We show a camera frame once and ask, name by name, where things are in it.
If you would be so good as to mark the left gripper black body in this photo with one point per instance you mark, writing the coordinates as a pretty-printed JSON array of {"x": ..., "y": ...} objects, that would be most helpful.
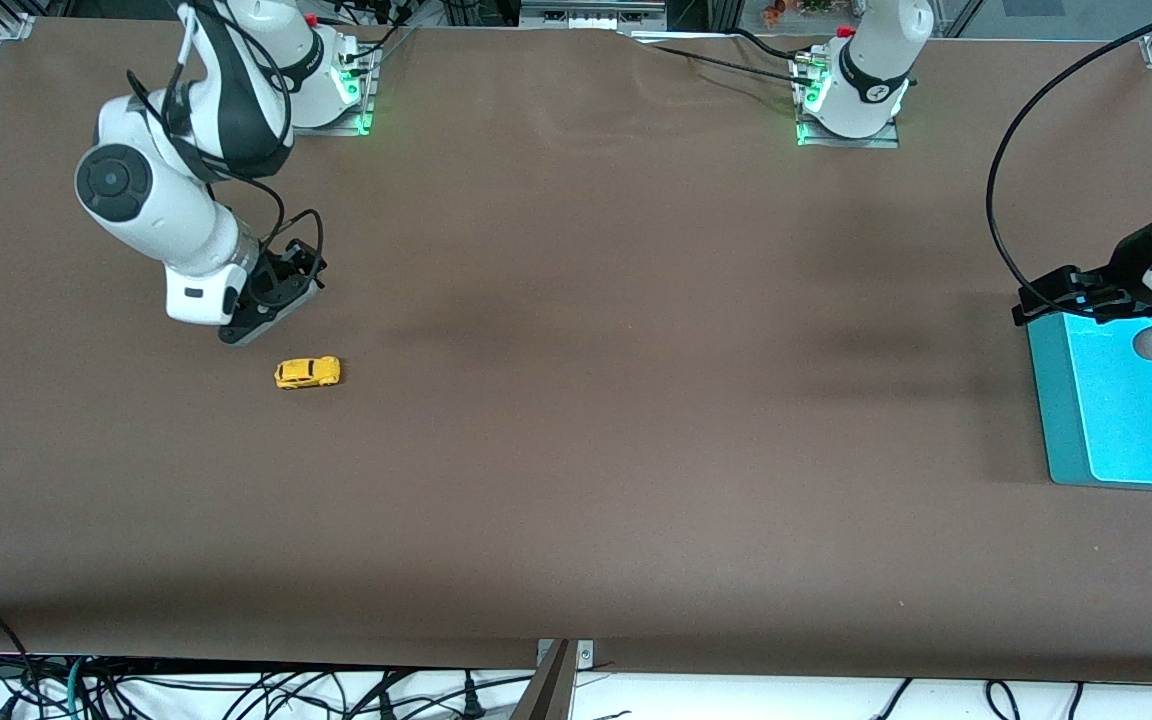
[{"x": 1129, "y": 262}]

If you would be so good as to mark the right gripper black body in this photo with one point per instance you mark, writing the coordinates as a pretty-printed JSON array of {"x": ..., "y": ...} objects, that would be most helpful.
[{"x": 274, "y": 281}]

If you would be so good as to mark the yellow toy beetle car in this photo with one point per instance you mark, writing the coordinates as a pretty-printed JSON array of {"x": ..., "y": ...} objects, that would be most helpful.
[{"x": 308, "y": 372}]

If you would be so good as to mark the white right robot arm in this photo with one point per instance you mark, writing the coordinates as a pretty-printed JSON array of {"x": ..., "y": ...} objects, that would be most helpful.
[{"x": 156, "y": 210}]

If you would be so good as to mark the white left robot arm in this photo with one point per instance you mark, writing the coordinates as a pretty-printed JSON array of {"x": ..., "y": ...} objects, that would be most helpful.
[{"x": 866, "y": 70}]

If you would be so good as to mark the teal plastic storage bin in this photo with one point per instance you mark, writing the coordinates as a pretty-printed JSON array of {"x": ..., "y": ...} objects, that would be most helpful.
[{"x": 1126, "y": 420}]

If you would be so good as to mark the brown table cover sheet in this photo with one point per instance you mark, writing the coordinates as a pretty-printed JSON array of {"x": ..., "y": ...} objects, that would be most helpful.
[{"x": 576, "y": 400}]

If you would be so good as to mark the grey power strip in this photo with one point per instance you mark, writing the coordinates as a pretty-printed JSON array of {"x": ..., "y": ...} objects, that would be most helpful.
[{"x": 591, "y": 15}]

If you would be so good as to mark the dark brown stand bar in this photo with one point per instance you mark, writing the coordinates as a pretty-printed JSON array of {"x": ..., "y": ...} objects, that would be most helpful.
[{"x": 546, "y": 695}]

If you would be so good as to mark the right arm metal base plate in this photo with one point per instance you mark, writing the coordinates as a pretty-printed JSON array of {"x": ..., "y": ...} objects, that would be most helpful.
[{"x": 361, "y": 100}]

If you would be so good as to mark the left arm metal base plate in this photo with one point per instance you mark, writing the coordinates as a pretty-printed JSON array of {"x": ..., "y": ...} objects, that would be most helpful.
[{"x": 891, "y": 138}]

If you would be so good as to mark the small metal clamp bracket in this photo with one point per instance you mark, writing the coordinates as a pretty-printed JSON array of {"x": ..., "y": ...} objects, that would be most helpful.
[{"x": 585, "y": 655}]

